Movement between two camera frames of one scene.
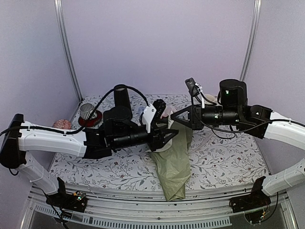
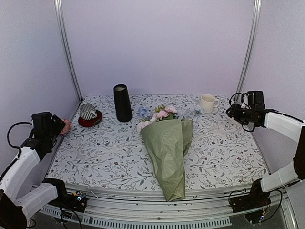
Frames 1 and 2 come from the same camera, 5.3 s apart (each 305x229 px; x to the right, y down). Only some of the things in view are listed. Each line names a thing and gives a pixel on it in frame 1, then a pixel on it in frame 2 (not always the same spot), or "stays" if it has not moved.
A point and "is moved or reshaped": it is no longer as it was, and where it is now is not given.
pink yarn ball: [62, 124] stays
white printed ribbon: [202, 143] is moved or reshaped
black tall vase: [121, 97] stays
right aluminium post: [257, 7] stays
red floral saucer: [91, 122] stays
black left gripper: [157, 140] to [58, 127]
